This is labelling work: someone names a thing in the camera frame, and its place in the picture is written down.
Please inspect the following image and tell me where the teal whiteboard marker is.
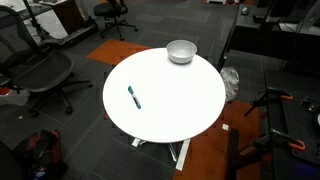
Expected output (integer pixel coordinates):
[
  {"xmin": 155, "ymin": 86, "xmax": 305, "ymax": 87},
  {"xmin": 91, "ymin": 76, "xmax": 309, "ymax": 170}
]
[{"xmin": 127, "ymin": 85, "xmax": 142, "ymax": 110}]

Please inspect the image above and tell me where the white round bowl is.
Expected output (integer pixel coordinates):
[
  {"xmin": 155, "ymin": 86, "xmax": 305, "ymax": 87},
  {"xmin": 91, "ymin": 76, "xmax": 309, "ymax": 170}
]
[{"xmin": 166, "ymin": 39, "xmax": 198, "ymax": 65}]

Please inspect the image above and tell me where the white table base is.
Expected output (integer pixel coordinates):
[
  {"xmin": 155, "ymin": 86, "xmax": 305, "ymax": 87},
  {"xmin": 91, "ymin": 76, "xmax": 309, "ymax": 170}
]
[{"xmin": 131, "ymin": 137, "xmax": 192, "ymax": 172}]

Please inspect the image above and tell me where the white plastic bag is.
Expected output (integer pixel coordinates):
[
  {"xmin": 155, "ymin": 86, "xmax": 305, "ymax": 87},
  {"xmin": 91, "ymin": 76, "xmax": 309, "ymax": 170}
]
[{"xmin": 219, "ymin": 66, "xmax": 240, "ymax": 104}]

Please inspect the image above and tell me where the black kick scooter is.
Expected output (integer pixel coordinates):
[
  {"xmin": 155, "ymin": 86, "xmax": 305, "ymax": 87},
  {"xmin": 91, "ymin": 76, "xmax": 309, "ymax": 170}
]
[{"xmin": 22, "ymin": 0, "xmax": 99, "ymax": 48}]

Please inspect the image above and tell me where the black office desk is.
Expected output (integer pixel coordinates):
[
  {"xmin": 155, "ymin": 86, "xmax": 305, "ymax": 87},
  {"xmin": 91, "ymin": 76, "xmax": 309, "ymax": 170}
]
[{"xmin": 218, "ymin": 3, "xmax": 320, "ymax": 73}]

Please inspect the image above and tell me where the dark brown cabinet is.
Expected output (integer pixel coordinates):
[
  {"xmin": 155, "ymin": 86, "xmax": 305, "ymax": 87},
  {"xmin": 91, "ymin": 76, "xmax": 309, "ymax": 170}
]
[{"xmin": 51, "ymin": 0, "xmax": 88, "ymax": 34}]

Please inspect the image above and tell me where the black mesh office chair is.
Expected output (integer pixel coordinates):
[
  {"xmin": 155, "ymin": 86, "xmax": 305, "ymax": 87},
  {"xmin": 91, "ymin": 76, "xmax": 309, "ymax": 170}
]
[{"xmin": 0, "ymin": 4, "xmax": 94, "ymax": 118}]

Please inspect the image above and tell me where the black keyboard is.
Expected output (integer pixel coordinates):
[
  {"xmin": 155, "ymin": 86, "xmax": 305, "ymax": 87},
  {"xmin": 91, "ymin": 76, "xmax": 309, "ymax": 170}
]
[{"xmin": 252, "ymin": 13, "xmax": 268, "ymax": 24}]

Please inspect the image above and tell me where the red and black backpack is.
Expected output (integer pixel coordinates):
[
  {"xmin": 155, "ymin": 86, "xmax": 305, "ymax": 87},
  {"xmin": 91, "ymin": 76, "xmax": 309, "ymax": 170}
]
[{"xmin": 13, "ymin": 129, "xmax": 68, "ymax": 180}]

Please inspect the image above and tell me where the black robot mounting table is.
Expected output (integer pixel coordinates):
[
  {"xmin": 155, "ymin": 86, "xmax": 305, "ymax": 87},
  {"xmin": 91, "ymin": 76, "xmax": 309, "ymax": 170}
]
[{"xmin": 264, "ymin": 69, "xmax": 320, "ymax": 180}]

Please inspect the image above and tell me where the black stand post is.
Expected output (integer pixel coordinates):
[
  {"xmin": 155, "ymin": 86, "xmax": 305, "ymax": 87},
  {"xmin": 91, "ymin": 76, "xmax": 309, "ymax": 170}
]
[{"xmin": 226, "ymin": 128, "xmax": 241, "ymax": 180}]

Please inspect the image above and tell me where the orange handled black clamp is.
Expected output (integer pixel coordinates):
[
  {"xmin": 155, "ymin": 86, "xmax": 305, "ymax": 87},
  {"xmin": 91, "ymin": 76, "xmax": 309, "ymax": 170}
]
[
  {"xmin": 243, "ymin": 87, "xmax": 294, "ymax": 118},
  {"xmin": 251, "ymin": 128, "xmax": 307, "ymax": 153}
]

